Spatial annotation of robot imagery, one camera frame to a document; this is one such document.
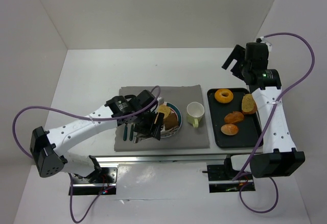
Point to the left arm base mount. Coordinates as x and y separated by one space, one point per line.
105 183

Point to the grey cloth placemat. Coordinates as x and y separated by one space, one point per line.
187 137

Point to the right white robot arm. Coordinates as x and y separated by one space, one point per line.
280 157

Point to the sugared round bun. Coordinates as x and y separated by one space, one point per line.
229 129

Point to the white plate green red rim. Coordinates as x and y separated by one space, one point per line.
171 132

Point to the aluminium rail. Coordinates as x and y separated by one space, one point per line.
102 160

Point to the black baking tray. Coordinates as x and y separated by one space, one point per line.
249 128

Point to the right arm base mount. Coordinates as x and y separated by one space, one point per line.
220 178

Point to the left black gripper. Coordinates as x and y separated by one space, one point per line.
149 126

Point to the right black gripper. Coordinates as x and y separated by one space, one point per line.
236 59

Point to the cut bread slice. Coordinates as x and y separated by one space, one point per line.
248 105
165 110

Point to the pale green mug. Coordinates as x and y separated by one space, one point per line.
194 113

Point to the dark brown bread piece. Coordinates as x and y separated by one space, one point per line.
171 121

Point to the brown glazed bun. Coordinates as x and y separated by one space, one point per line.
234 117

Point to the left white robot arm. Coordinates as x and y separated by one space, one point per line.
50 148

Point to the gold spoon green handle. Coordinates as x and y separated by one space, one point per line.
125 132

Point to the gold fork green handle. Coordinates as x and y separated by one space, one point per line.
131 135

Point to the metal serving tongs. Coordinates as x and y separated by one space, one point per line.
142 133

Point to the orange glazed donut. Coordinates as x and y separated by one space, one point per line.
223 96

